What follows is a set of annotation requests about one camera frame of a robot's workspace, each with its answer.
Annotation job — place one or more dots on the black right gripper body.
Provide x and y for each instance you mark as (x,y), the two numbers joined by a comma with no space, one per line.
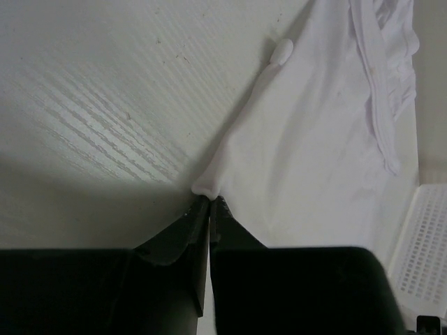
(430,325)

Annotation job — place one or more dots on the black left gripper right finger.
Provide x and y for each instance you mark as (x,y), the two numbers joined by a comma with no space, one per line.
(311,290)

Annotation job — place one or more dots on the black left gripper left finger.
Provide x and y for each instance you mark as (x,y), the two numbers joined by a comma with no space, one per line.
(155,288)

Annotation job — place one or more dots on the white tank top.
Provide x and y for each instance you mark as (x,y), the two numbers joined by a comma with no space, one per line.
(312,155)

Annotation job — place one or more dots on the white plastic basket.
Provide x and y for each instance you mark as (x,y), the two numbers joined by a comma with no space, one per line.
(418,266)

